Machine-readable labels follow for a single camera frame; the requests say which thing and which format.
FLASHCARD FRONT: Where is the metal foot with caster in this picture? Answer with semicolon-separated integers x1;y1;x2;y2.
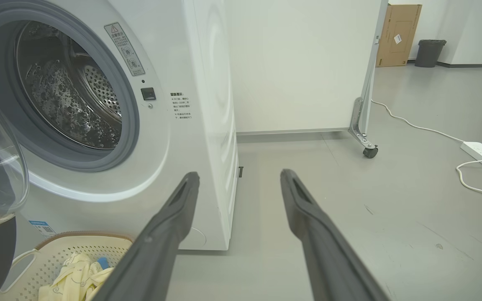
349;97;379;159

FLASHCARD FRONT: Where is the blue energy label sticker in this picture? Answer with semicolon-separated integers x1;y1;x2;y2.
29;221;55;239

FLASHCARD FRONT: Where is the round filter access cover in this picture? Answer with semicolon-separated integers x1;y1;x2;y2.
187;228;207;247

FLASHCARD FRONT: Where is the cream perforated laundry basket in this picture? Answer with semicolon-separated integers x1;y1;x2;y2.
0;232;135;301

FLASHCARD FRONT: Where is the pale cream baby garment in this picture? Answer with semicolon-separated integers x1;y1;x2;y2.
38;253;99;301

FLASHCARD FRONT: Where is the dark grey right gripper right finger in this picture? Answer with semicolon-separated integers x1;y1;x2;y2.
281;169;390;301

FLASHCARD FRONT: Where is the grey warning sticker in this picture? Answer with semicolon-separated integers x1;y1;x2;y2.
104;22;146;77

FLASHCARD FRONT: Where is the brown cardboard box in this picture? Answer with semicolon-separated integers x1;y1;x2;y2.
376;3;423;67

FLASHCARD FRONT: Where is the white partition panel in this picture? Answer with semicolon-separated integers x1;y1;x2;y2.
224;0;389;135

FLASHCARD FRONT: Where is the stainless steel washing machine drum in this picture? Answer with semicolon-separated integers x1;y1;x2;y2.
15;21;123;150

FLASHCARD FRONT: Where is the dark grey trash bin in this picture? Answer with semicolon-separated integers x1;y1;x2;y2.
415;39;447;68

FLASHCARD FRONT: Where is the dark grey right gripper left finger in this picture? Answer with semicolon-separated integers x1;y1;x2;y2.
92;172;200;301

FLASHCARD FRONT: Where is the white front-load washing machine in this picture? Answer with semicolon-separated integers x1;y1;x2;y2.
0;0;244;251

